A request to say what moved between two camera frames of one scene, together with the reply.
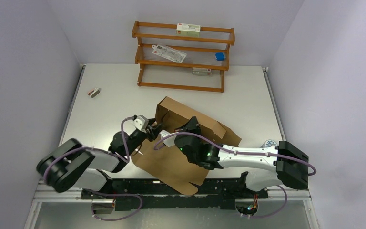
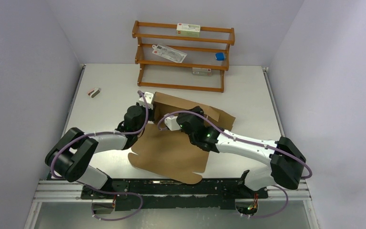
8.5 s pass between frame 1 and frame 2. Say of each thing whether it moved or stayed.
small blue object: stayed
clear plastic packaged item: stayed
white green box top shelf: stayed
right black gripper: moved
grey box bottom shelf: stayed
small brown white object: stayed
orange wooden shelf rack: stayed
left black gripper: moved
